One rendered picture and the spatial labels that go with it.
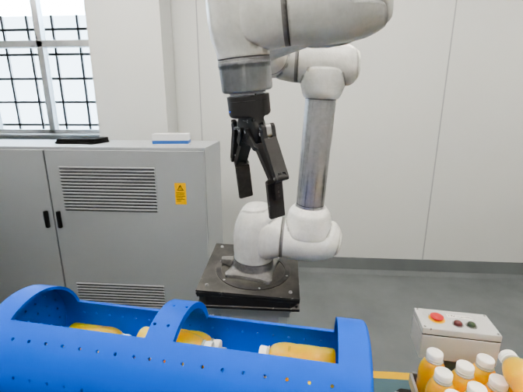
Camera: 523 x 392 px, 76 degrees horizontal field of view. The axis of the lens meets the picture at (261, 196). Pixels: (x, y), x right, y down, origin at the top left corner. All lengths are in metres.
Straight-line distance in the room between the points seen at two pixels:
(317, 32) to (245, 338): 0.77
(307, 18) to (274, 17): 0.05
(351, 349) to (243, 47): 0.59
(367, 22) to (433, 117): 3.08
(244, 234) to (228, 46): 0.77
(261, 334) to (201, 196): 1.40
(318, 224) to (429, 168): 2.60
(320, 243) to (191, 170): 1.23
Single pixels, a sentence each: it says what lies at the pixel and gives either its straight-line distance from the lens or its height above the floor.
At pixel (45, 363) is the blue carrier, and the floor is 1.16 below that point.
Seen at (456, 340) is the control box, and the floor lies 1.07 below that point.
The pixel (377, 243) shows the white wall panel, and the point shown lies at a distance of 3.75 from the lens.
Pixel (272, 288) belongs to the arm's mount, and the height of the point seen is 1.06.
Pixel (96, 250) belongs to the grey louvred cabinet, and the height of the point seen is 0.73.
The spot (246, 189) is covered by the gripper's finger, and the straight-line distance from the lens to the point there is 0.71.
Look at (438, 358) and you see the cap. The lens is 1.04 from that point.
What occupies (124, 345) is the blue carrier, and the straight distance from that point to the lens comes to 0.83.
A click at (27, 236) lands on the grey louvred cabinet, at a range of 2.90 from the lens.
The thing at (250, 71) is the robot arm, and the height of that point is 1.75.
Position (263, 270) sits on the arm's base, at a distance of 1.28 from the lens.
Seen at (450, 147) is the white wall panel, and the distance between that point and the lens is 3.72.
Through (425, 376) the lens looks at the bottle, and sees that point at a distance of 1.06.
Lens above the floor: 1.69
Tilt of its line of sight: 15 degrees down
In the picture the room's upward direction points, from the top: straight up
